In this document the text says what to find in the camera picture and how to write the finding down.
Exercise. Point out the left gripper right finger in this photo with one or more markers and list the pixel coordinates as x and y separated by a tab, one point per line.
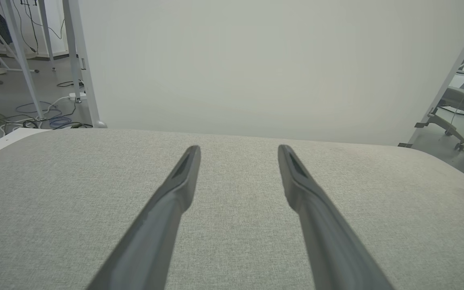
324	229

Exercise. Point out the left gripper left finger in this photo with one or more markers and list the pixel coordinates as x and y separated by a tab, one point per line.
163	225

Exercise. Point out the white power strip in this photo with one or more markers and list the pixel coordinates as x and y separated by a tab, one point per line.
77	96

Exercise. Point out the grey office chair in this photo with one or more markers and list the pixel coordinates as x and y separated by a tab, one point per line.
463	100

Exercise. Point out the grey metal post round foot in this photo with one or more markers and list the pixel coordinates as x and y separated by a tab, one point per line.
81	60

